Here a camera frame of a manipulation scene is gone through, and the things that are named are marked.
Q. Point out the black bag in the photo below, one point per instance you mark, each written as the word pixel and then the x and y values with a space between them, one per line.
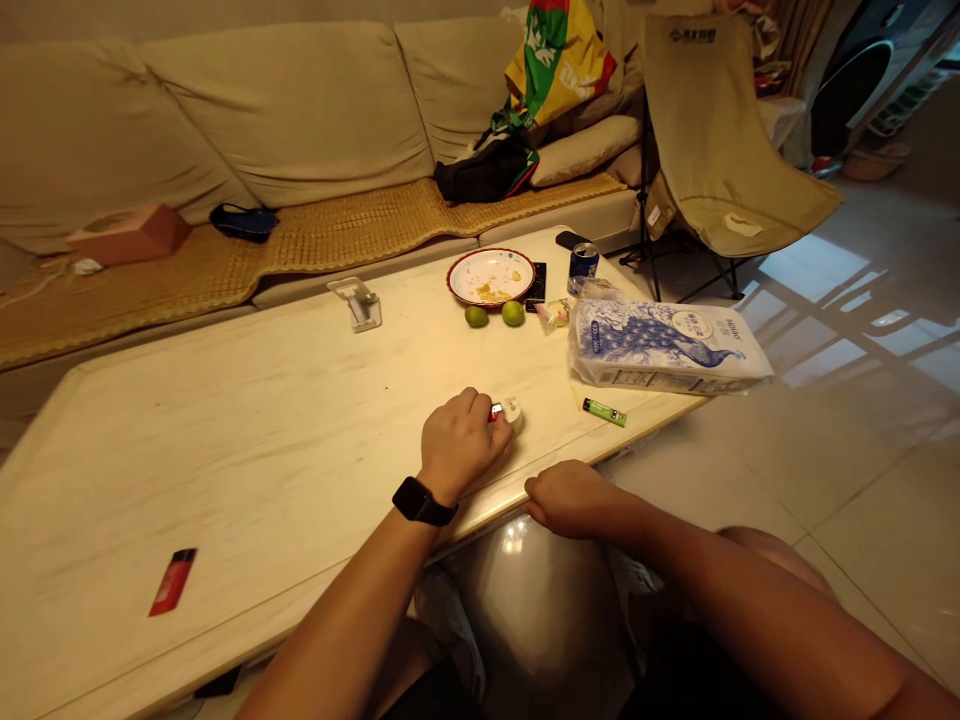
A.
pixel 484 176

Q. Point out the person's left hand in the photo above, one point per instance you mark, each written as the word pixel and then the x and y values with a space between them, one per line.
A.
pixel 457 446

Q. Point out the person's left fingers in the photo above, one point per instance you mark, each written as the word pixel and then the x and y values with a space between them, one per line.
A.
pixel 476 405

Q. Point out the blue drink can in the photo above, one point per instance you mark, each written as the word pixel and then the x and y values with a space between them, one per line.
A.
pixel 584 261

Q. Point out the green yellow red bag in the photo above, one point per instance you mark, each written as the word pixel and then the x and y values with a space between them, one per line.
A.
pixel 559 64

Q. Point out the green lime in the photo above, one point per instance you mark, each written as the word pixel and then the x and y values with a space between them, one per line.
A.
pixel 513 313
pixel 476 316

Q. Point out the beige pillow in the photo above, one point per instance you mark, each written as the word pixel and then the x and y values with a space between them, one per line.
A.
pixel 585 146

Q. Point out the white phone stand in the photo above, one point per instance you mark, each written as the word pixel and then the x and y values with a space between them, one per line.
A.
pixel 357 303

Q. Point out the green lighter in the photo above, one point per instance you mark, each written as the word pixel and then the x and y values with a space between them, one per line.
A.
pixel 604 411

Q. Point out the small black case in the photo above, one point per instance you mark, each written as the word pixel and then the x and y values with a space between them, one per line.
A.
pixel 570 239

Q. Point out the small red lighter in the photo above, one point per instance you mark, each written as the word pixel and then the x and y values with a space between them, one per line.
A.
pixel 496 412

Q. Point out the beige sofa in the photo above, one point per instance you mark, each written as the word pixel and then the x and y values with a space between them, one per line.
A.
pixel 225 127

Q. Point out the peacock print tissue pack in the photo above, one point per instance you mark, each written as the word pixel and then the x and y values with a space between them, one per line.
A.
pixel 667 349

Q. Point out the woven basket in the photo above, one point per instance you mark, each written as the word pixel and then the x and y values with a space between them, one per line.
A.
pixel 874 161

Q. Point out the woven bamboo seat mat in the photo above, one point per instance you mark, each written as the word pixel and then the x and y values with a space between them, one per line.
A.
pixel 225 262

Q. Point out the large red lighter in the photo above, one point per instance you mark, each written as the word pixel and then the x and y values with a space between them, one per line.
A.
pixel 173 581

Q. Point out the clear plastic bag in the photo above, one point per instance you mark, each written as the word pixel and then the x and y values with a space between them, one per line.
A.
pixel 592 288

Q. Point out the washing machine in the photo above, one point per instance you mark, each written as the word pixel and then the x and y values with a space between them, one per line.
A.
pixel 855 75

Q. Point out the pink tissue box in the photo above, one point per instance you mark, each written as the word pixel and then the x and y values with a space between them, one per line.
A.
pixel 131 232

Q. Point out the white round candle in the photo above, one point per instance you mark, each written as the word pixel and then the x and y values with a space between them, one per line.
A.
pixel 514 421

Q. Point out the black remote control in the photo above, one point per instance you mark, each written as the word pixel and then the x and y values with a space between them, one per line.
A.
pixel 537 286

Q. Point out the person's right hand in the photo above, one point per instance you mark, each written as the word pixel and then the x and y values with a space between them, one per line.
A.
pixel 577 499

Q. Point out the beige folding camp chair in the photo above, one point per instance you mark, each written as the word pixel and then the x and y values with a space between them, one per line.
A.
pixel 712 150

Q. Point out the dark blue cloth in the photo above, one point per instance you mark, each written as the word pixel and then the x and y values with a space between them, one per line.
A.
pixel 244 221

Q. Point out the person's right fingers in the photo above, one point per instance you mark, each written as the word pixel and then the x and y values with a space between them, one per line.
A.
pixel 538 499

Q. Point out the wrapped pink candy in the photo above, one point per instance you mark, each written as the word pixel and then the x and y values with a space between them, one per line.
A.
pixel 555 311

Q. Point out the red rimmed white plate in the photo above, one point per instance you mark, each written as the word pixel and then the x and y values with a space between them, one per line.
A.
pixel 491 276

